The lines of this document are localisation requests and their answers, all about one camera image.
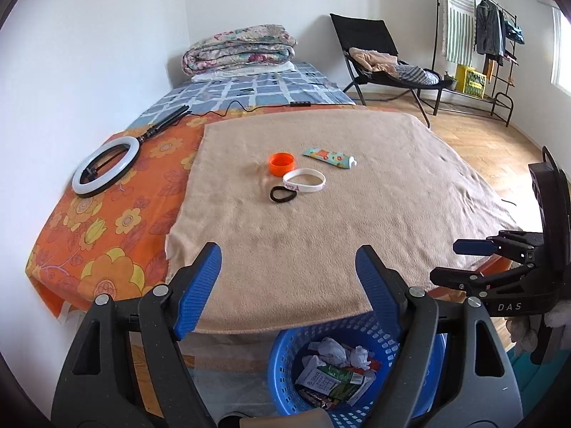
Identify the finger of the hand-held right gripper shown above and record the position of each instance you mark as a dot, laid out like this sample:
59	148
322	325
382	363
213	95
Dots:
464	278
473	246

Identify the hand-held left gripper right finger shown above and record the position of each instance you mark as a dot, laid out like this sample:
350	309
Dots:
379	285

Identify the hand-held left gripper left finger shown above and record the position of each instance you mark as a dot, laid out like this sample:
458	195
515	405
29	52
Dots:
200	290

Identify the white tissue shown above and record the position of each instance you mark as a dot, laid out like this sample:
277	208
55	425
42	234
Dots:
359	356
330	350

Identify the red tissue box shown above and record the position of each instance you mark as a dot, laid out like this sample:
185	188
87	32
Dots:
374	364

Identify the blue plastic basket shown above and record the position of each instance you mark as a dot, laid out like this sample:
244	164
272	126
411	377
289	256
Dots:
285	365

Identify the person's right forearm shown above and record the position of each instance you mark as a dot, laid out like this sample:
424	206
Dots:
523	332

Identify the beige blanket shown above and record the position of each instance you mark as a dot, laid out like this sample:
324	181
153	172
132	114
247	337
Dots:
312	240

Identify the clear plastic sheet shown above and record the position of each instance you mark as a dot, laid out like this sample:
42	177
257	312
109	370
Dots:
241	374

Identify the orange floral bed sheet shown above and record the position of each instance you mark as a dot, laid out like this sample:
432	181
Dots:
102	232

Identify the white wristband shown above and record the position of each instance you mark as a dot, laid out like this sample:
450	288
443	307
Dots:
308	170

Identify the colourful patterned tube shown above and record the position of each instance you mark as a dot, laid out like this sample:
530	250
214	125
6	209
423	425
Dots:
328	156

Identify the orange plastic cap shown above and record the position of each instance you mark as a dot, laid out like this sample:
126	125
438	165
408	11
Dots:
279	165

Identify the brown cloth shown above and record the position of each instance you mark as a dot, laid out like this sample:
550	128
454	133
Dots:
285	420

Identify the black clothes rack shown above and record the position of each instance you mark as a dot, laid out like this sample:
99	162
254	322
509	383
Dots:
436	89

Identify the yellow crate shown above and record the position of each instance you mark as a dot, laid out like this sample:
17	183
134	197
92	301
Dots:
470	80

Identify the striped garment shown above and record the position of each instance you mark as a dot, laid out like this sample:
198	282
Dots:
415	73

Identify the blue plaid bed sheet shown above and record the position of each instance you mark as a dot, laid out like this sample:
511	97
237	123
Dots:
267	93

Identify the beige garment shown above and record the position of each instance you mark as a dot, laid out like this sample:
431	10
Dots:
374	60

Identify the window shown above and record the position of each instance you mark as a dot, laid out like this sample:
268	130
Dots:
563	49

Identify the teal garment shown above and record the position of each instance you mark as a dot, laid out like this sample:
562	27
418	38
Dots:
513	31

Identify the green striped towel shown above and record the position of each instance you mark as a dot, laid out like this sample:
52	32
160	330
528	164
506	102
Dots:
457	26

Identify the dark grey jacket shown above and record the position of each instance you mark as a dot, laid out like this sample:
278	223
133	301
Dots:
488	26

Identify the folded white sheet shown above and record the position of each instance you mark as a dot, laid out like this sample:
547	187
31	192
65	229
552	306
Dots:
250	72

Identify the black folding chair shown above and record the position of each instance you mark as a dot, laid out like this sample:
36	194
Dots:
361	31

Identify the folded floral quilt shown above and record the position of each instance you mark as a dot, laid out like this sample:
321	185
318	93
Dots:
241	49

